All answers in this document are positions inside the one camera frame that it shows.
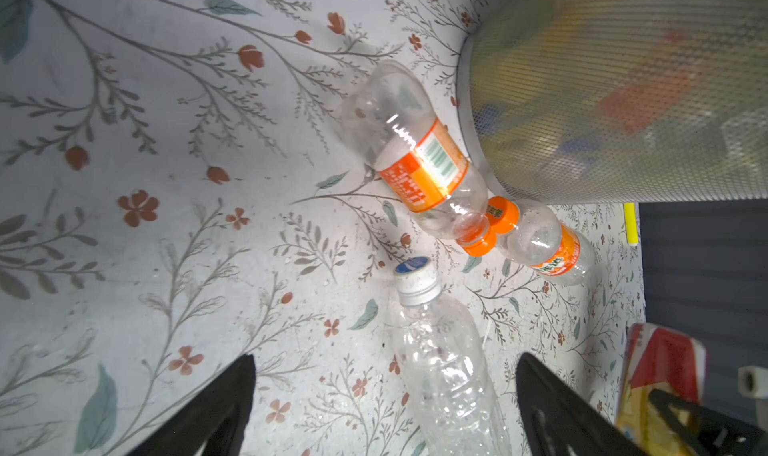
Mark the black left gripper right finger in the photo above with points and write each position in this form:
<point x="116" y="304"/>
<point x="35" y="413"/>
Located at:
<point x="557" y="421"/>

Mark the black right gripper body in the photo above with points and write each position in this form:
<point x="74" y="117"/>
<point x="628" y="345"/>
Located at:
<point x="705" y="431"/>

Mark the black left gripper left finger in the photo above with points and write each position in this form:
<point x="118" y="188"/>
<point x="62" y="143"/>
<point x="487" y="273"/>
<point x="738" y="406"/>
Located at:
<point x="214" y="421"/>

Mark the red yellow tea bottle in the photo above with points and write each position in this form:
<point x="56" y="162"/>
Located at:
<point x="667" y="360"/>

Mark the mesh waste bin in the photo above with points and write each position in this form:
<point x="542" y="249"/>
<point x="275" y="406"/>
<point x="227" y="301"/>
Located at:
<point x="618" y="101"/>

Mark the tall clear blue-cap bottle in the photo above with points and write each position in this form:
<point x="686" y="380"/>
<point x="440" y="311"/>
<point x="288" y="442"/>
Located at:
<point x="440" y="353"/>

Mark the orange label bottle right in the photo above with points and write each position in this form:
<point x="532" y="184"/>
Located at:
<point x="530" y="234"/>

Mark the orange label bottle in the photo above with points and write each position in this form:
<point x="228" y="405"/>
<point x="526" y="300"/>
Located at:
<point x="530" y="234"/>
<point x="390" y="123"/>

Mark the yellow highlighter pen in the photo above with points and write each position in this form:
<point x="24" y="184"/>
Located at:
<point x="631" y="223"/>

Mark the orange label bottle left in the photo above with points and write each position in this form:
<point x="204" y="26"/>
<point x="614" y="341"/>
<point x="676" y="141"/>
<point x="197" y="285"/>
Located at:
<point x="390" y="123"/>

